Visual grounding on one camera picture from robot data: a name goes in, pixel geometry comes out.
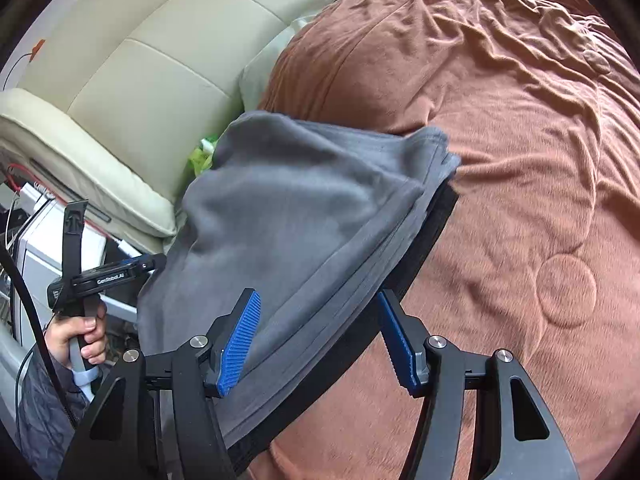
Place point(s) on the cream padded headboard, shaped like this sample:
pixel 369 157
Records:
pixel 121 93

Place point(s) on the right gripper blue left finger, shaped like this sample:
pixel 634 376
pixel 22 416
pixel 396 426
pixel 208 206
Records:
pixel 233 343

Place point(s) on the folded black clothes stack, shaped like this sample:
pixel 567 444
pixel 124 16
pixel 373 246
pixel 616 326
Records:
pixel 352 343

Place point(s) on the person's left hand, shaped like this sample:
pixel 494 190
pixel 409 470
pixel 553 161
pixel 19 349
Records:
pixel 92 329

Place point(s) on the green plush toy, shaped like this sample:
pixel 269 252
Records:
pixel 201 158

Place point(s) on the grey t-shirt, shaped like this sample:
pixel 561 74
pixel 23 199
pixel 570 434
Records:
pixel 311 216

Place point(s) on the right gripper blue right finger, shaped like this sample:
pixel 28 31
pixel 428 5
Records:
pixel 404 336

